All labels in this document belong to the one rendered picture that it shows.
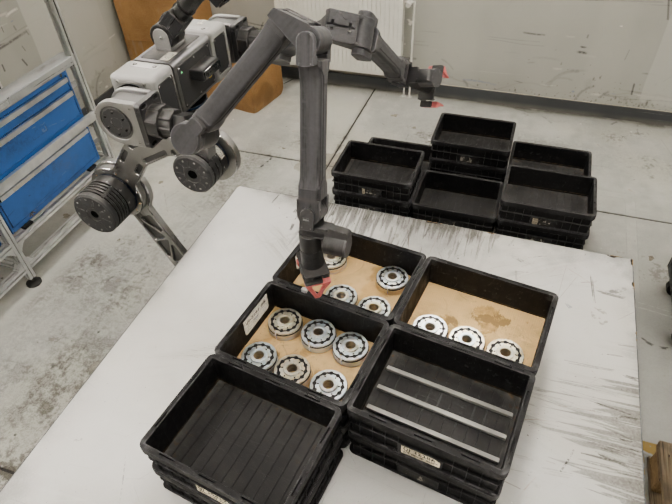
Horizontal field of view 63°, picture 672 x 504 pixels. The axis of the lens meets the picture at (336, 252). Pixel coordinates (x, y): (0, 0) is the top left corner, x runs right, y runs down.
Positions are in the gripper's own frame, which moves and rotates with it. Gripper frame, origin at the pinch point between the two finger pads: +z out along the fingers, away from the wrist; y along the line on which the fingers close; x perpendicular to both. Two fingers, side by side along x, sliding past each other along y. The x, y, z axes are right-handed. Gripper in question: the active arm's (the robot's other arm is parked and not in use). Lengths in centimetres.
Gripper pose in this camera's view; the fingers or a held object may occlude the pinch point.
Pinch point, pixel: (314, 287)
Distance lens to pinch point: 148.1
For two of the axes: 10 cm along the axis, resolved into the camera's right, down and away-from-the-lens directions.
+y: -2.9, -6.5, 7.1
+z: 0.3, 7.3, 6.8
